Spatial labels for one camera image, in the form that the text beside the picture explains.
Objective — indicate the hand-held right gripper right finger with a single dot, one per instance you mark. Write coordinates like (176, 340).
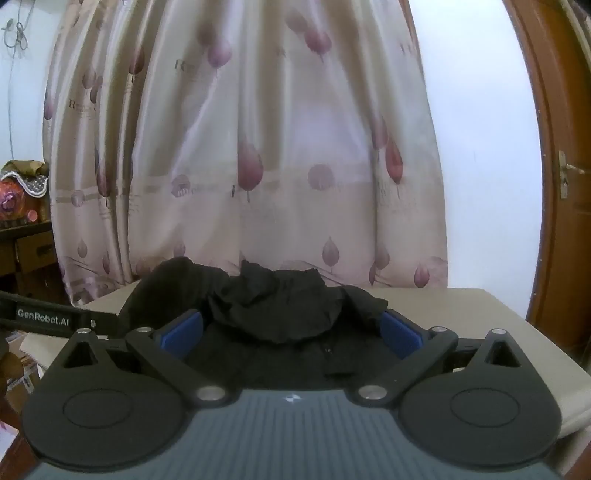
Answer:
(400, 333)

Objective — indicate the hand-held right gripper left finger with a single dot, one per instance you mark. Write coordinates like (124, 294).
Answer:
(180, 333)

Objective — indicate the black garment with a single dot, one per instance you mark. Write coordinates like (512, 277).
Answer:
(277, 323)

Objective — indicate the dark wooden cabinet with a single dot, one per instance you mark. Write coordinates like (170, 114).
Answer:
(27, 258)

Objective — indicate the cardboard boxes and papers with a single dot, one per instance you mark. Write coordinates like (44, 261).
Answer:
(18, 364)

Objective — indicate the floral cloth with beaded trim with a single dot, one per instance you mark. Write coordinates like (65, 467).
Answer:
(21, 194)

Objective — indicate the beige curtain with purple leaves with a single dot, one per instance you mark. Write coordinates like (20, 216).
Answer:
(258, 138)

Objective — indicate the brown wooden bed frame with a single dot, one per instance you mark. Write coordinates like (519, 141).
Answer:
(542, 175)

